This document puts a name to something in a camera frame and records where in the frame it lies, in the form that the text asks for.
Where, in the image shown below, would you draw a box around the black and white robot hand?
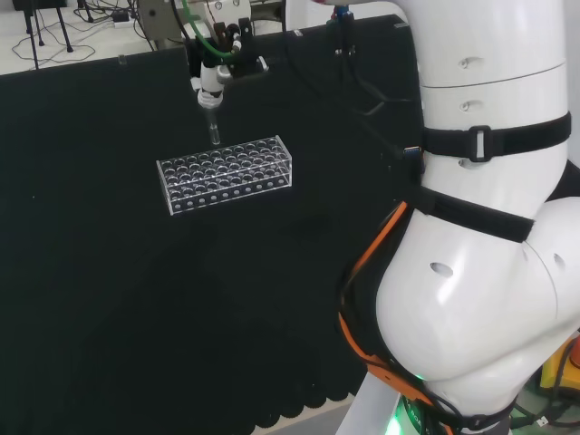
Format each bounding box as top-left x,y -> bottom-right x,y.
183,0 -> 272,110

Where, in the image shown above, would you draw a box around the clear glass test tube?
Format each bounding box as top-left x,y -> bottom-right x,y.
206,104 -> 223,147

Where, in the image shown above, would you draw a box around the clear plastic test tube rack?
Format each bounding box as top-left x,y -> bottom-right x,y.
156,134 -> 295,217

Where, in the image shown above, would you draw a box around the black tripod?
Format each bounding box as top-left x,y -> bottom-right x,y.
12,0 -> 74,70

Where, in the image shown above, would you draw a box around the black bench cloth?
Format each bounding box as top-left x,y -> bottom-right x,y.
0,13 -> 428,430

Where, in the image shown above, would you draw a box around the yellow stop button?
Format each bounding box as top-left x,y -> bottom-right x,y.
538,333 -> 580,392

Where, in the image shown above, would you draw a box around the green cable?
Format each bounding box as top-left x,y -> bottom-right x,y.
179,0 -> 237,61

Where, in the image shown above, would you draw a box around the grey metal mount box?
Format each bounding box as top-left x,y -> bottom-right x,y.
137,0 -> 185,47

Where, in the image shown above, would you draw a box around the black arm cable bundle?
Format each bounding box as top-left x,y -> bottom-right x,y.
281,8 -> 427,180

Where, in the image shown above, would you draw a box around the thin black floor cables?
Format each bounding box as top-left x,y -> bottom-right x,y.
9,0 -> 140,64

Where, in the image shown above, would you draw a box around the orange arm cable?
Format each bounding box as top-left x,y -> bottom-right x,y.
337,201 -> 455,435

